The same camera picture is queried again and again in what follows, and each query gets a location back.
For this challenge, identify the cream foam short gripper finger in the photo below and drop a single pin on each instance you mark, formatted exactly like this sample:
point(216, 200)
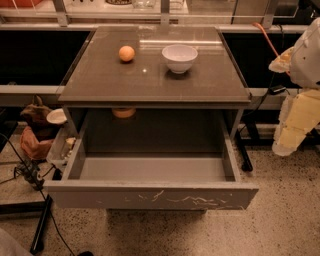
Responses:
point(281, 64)

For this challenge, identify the yellow foam long gripper finger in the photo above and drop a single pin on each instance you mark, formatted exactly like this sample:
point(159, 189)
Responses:
point(298, 116)

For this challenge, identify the grey top drawer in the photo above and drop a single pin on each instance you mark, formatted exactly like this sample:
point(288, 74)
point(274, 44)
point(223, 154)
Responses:
point(159, 159)

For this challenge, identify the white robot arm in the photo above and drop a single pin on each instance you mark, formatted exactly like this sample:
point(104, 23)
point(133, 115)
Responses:
point(305, 60)

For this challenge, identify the grey drawer cabinet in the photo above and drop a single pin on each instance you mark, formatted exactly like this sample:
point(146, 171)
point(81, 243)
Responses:
point(101, 78)

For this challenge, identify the black power adapter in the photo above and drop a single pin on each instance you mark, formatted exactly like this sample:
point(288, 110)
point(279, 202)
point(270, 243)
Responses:
point(274, 90)

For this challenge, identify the black stand leg right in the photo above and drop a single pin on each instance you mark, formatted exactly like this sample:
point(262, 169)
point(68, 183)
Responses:
point(246, 165)

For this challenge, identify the black stand leg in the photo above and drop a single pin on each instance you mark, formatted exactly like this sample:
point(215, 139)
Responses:
point(37, 243)
point(246, 165)

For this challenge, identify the orange fruit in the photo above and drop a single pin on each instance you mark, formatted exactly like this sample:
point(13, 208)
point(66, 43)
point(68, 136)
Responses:
point(126, 53)

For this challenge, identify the clear plastic bin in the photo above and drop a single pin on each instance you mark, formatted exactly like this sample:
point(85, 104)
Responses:
point(62, 147)

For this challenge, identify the small white bowl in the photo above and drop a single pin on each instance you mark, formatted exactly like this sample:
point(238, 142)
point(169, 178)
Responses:
point(57, 117)

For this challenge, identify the brown cloth bag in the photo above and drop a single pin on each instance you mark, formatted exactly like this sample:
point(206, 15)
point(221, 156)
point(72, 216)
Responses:
point(35, 114)

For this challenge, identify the orange cloth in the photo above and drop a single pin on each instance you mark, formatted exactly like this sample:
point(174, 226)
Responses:
point(32, 147)

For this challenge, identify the black stand leg left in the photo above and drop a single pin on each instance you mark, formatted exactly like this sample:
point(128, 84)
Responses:
point(37, 243)

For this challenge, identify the black power strip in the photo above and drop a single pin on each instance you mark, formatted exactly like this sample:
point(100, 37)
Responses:
point(30, 171)

